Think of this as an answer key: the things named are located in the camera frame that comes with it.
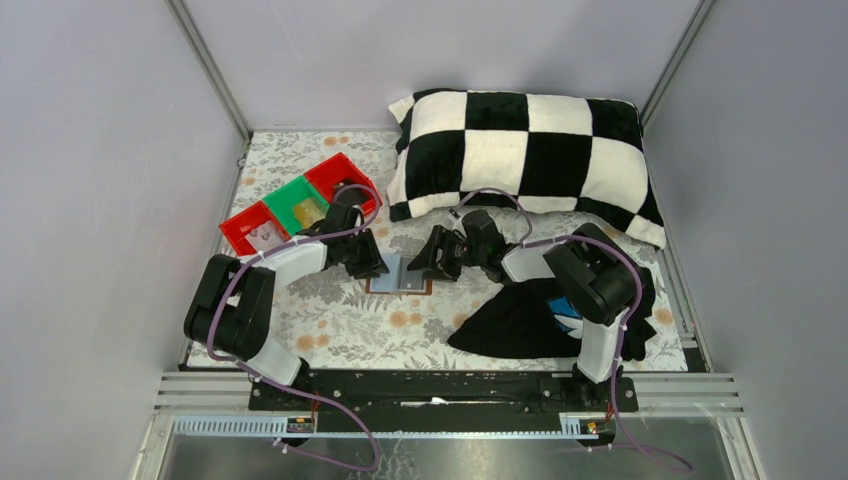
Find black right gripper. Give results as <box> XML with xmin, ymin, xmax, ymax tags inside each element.
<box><xmin>406</xmin><ymin>225</ymin><xmax>486</xmax><ymax>284</ymax></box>

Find brown leather card holder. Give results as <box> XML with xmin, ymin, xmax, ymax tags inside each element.
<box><xmin>365</xmin><ymin>253</ymin><xmax>432</xmax><ymax>296</ymax></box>

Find black shirt blue white print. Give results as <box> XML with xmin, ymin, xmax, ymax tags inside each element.
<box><xmin>447</xmin><ymin>266</ymin><xmax>656</xmax><ymax>362</ymax></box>

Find green plastic bin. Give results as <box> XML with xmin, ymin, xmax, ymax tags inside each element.
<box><xmin>262</xmin><ymin>175</ymin><xmax>329</xmax><ymax>236</ymax></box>

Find red bin with cards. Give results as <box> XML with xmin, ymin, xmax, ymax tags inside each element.
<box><xmin>219</xmin><ymin>201</ymin><xmax>290</xmax><ymax>256</ymax></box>

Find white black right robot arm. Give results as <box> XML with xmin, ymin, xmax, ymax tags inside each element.
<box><xmin>407</xmin><ymin>210</ymin><xmax>651</xmax><ymax>412</ymax></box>

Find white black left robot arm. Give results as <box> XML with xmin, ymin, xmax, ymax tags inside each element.
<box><xmin>183</xmin><ymin>202</ymin><xmax>389</xmax><ymax>411</ymax></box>

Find cards in red bin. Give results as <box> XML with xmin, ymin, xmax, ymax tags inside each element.
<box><xmin>245</xmin><ymin>222</ymin><xmax>279</xmax><ymax>251</ymax></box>

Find floral patterned table mat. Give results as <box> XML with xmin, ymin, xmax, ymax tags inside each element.
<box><xmin>231</xmin><ymin>131</ymin><xmax>688</xmax><ymax>372</ymax></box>

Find yellow object in green bin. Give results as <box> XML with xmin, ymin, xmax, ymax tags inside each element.
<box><xmin>292</xmin><ymin>198</ymin><xmax>328</xmax><ymax>229</ymax></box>

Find black white checkered pillow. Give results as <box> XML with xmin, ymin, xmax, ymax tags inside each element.
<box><xmin>386</xmin><ymin>88</ymin><xmax>667</xmax><ymax>249</ymax></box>

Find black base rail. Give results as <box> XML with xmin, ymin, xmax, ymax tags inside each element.
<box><xmin>248</xmin><ymin>369</ymin><xmax>639</xmax><ymax>434</ymax></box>

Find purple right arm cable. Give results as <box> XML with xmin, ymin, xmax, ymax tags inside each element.
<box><xmin>449</xmin><ymin>188</ymin><xmax>694</xmax><ymax>473</ymax></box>

